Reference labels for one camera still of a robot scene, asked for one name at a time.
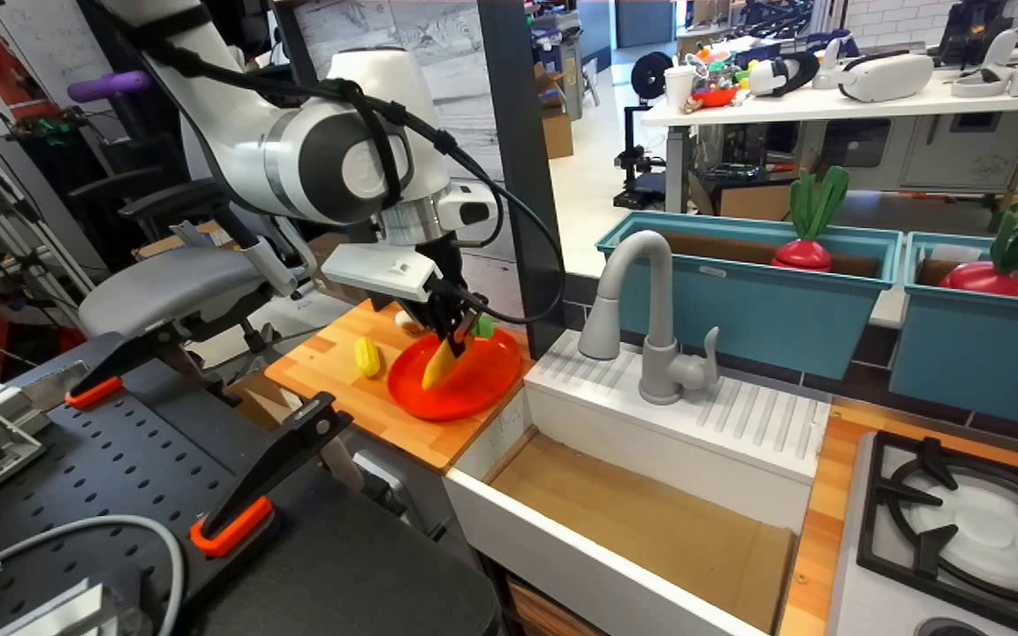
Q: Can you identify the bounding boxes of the purple cylinder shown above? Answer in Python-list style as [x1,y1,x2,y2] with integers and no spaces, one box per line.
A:
[62,67,152,107]

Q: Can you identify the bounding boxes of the black and white headset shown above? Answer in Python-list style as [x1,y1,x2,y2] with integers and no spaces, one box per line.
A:
[749,47,823,100]

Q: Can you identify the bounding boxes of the colourful toy pile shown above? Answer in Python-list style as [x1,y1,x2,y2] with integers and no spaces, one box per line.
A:
[690,47,751,114]

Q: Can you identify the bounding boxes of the grey stone pattern panel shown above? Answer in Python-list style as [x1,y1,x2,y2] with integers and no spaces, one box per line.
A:
[294,0,530,340]

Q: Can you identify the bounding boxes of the black clamp orange handle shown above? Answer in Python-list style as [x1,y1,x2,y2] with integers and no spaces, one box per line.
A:
[188,388,358,561]
[61,320,185,412]

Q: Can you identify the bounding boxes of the grey faucet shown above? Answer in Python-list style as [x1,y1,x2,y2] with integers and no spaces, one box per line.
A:
[575,226,724,405]

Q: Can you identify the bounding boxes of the white table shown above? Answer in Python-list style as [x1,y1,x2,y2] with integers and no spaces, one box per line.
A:
[637,80,1018,216]

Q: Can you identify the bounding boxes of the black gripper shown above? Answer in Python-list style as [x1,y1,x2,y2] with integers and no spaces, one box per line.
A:
[412,229,490,361]

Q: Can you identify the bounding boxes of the red radish plushie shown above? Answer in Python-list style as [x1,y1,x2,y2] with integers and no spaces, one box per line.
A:
[771,163,854,275]
[939,192,1018,301]

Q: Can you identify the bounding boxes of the black office chair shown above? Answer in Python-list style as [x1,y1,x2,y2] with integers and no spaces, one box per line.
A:
[929,0,1018,67]

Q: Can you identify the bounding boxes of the orange plate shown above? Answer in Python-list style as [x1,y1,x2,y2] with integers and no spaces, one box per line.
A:
[384,320,533,425]

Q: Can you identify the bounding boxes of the yellow plushie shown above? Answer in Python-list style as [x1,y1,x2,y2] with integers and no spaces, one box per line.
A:
[348,336,389,380]

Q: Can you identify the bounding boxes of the white VR headset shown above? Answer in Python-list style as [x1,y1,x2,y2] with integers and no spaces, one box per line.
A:
[834,47,936,107]

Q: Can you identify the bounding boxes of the silver metal plate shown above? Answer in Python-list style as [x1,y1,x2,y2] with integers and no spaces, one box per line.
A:
[0,576,123,636]

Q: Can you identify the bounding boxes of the stove with black grates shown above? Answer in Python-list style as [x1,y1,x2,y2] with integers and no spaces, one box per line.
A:
[826,426,1018,636]

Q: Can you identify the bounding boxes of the teal planter box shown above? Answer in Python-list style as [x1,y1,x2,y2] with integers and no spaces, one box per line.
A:
[886,229,1018,438]
[594,207,909,380]

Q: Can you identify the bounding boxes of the black 3D printer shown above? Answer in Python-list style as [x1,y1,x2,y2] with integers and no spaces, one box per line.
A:
[612,50,677,212]

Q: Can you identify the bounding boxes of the grey cable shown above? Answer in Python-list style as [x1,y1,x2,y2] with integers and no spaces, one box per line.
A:
[0,513,188,636]

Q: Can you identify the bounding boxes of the white cup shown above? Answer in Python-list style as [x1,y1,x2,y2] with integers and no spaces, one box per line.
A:
[660,63,700,115]

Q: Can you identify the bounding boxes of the black perforated base board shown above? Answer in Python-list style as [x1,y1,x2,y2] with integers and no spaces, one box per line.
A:
[0,358,506,636]

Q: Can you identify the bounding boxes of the grey office chair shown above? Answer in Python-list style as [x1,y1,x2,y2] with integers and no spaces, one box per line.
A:
[62,115,324,366]

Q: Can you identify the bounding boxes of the white toy sink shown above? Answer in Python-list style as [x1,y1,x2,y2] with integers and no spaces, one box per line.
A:
[443,327,834,636]

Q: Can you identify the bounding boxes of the black panel edge strut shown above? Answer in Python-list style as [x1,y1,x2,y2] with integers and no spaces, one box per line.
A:
[272,0,336,109]

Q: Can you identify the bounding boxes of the small cardboard box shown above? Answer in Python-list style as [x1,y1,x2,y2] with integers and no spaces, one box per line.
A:
[539,109,575,163]

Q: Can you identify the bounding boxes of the black frame post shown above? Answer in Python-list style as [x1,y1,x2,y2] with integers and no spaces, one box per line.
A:
[476,0,569,361]

